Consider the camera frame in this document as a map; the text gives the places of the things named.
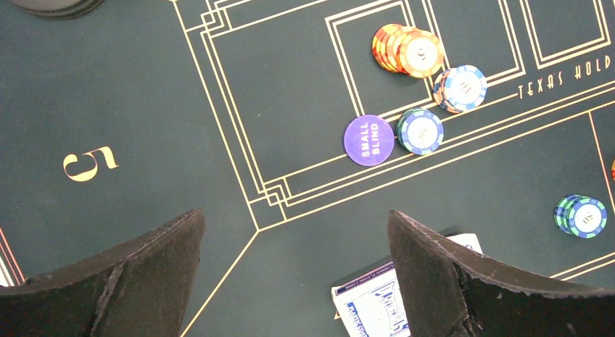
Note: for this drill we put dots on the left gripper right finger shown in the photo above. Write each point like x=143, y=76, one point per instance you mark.
x=450, y=290

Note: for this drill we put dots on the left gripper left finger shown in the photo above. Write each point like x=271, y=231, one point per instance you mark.
x=137, y=288

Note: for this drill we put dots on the green blue chip stack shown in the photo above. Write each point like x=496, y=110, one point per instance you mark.
x=580, y=216

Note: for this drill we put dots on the green blue chips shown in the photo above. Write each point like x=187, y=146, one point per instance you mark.
x=420, y=131

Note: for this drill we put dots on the purple small blind button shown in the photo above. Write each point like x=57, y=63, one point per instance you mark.
x=368, y=140

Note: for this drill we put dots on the peach blue chips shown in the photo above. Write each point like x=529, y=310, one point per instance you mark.
x=460, y=89

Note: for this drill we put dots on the orange chips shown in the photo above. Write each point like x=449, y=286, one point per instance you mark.
x=408, y=50

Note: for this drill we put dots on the blue playing card deck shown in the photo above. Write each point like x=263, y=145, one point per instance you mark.
x=369, y=303

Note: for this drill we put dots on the green poker table mat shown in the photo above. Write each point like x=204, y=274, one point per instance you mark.
x=144, y=109

